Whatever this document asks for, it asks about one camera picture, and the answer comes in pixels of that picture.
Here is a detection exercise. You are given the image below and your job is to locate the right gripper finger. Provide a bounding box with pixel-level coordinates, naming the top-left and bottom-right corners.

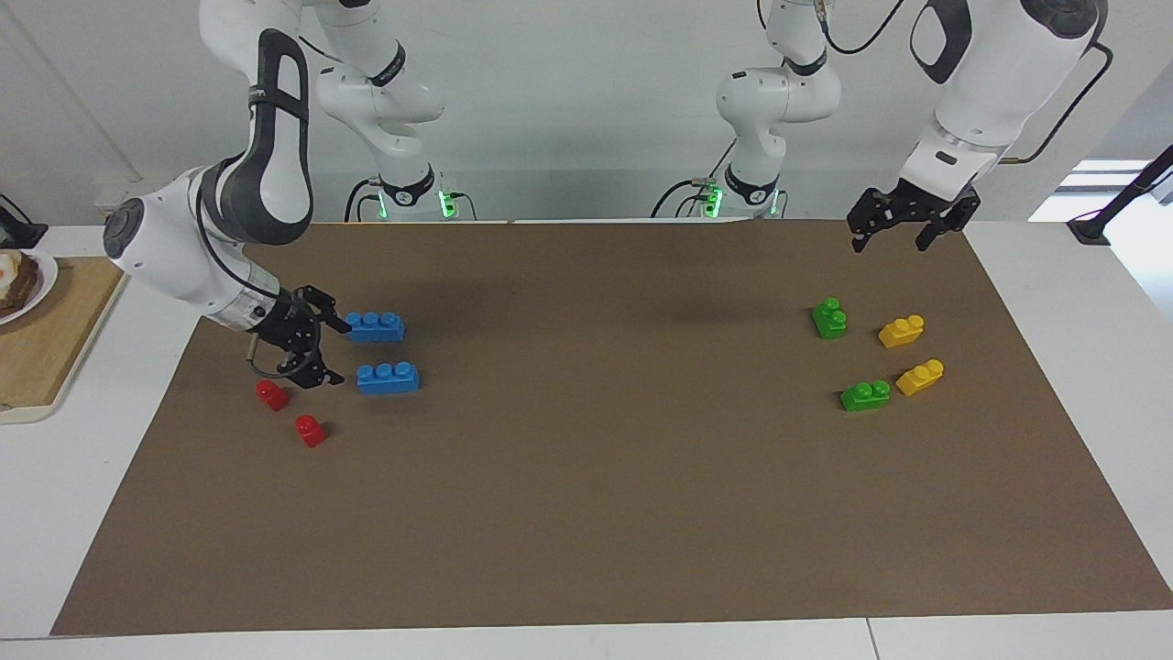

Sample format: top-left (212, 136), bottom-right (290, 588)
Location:
top-left (279, 347), bottom-right (346, 391)
top-left (306, 285), bottom-right (353, 334)

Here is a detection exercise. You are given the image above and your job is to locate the blue three-stud toy brick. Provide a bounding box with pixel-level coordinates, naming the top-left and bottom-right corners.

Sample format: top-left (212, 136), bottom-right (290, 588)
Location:
top-left (345, 312), bottom-right (406, 344)
top-left (356, 361), bottom-right (422, 396)

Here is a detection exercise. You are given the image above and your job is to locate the green two-stud toy brick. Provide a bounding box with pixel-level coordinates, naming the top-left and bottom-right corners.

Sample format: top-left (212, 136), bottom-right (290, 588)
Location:
top-left (840, 379), bottom-right (892, 413)
top-left (812, 296), bottom-right (849, 341)

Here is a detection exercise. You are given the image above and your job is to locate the yellow two-stud toy brick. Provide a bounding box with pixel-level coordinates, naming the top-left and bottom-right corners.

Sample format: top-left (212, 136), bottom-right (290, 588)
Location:
top-left (878, 314), bottom-right (926, 349)
top-left (896, 358), bottom-right (945, 397)

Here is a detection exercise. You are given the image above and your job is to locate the wooden cutting board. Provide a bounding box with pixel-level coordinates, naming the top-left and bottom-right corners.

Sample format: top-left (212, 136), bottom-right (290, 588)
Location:
top-left (0, 257), bottom-right (129, 424)

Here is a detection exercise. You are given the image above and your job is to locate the white plate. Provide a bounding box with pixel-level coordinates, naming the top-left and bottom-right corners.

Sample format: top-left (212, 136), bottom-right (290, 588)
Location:
top-left (0, 249), bottom-right (59, 325)

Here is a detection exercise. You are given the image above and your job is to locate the brown toast with egg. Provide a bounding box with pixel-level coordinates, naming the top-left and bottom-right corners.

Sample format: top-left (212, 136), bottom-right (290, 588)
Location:
top-left (0, 253), bottom-right (39, 318)

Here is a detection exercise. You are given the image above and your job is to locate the brown table mat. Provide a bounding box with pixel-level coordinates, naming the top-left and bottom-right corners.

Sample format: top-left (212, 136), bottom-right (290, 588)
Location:
top-left (50, 218), bottom-right (1173, 637)

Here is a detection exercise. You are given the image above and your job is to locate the black right base cable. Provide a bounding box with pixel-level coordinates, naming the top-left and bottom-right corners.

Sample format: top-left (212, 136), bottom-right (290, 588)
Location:
top-left (345, 177), bottom-right (381, 223)

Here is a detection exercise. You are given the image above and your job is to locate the black base cable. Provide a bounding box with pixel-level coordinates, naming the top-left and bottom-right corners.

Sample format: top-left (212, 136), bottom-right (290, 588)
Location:
top-left (651, 174), bottom-right (725, 219)
top-left (345, 177), bottom-right (381, 223)

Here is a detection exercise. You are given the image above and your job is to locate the black camera stand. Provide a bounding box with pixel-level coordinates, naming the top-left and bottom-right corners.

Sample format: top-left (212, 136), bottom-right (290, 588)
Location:
top-left (1068, 145), bottom-right (1173, 247)

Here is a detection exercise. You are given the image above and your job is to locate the black left base cable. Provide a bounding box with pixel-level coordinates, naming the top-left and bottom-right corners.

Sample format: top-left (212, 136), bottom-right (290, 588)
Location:
top-left (651, 174), bottom-right (725, 219)

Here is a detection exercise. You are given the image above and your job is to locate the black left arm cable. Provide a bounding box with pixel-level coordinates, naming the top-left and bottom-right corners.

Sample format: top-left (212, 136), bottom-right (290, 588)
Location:
top-left (816, 0), bottom-right (1116, 167)

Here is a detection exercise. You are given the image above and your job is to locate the black clamp mount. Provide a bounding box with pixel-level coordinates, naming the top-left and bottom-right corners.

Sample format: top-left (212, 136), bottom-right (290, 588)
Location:
top-left (0, 194), bottom-right (49, 249)

